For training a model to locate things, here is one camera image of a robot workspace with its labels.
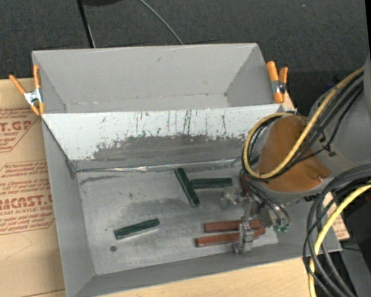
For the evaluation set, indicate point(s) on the dark green flat block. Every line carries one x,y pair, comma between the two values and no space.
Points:
212,183
187,187
137,228

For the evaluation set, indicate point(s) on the grey metal bin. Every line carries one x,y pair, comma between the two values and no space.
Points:
137,195

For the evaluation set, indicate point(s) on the red-brown flat block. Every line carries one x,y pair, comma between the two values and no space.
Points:
221,226
216,239

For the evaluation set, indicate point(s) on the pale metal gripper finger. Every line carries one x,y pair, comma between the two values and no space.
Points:
232,199
246,237

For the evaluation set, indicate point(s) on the brown cardboard board red print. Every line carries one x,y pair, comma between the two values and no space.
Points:
17,208

